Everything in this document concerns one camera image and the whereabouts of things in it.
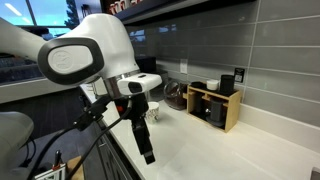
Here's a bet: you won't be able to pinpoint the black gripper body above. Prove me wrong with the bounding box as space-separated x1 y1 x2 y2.
124 92 150 125

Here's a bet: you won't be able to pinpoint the patterned white paper cup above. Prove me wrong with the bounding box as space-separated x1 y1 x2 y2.
146 101 160 125

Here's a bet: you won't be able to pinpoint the black coffee press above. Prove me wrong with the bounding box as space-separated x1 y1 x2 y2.
205 98 228 128

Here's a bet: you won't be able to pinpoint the wooden coffee organizer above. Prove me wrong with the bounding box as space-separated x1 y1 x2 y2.
182 83 242 134

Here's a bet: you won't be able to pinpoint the black round cap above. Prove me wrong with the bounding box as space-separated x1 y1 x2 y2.
190 81 206 90

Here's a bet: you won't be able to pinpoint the wooden block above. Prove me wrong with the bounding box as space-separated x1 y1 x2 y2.
66 155 85 180

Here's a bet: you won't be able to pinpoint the black cylinder container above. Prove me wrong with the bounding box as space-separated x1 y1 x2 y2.
219 74 236 96

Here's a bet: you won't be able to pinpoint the red white mugs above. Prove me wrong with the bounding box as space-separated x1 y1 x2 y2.
109 0 134 15

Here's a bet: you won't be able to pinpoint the window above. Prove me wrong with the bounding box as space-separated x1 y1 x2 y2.
0 0 101 84

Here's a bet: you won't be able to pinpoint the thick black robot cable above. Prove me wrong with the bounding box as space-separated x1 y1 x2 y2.
26 94 113 180

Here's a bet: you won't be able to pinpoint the white wall outlet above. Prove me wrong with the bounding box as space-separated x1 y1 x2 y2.
179 58 189 75

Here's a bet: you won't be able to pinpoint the white frame rack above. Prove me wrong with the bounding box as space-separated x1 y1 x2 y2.
34 163 67 180

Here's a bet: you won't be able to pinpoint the black wall shelf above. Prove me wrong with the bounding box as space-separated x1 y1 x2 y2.
99 0 258 26

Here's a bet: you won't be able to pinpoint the small black wall sign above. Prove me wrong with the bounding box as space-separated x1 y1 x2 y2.
233 67 246 84

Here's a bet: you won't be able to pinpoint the black base cable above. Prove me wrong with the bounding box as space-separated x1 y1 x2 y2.
19 136 37 168

